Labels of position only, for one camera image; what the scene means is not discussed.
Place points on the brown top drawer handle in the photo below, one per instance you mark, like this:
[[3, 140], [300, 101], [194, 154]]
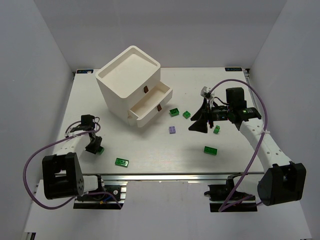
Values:
[[145, 89]]

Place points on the purple lego with studs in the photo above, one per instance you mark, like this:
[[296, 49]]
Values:
[[172, 129]]

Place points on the small green lego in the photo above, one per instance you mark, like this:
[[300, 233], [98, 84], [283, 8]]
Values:
[[216, 129]]

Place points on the white three-drawer cabinet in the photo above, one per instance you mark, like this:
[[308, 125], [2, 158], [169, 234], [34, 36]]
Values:
[[122, 80]]

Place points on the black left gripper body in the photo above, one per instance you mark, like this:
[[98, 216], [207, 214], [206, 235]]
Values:
[[94, 145]]

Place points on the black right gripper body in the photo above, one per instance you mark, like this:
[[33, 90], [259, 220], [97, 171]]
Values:
[[208, 116]]

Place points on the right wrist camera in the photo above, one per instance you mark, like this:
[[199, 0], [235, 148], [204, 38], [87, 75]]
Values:
[[208, 96]]

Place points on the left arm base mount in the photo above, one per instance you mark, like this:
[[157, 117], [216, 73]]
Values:
[[110, 195]]

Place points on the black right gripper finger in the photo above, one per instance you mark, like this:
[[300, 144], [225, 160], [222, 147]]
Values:
[[198, 114], [200, 122]]

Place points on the dark green lego upside down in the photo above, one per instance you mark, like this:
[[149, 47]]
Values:
[[174, 112]]

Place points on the green lego with orange sticker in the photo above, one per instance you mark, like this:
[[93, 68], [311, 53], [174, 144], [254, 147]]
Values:
[[186, 115]]

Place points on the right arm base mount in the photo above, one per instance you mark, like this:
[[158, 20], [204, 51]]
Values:
[[217, 194]]

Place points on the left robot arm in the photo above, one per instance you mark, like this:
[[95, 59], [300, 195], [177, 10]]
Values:
[[62, 174]]

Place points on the green three-hole lego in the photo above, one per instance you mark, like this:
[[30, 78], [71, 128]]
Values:
[[210, 150], [122, 162]]

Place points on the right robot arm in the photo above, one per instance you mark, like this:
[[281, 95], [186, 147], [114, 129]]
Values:
[[283, 180]]

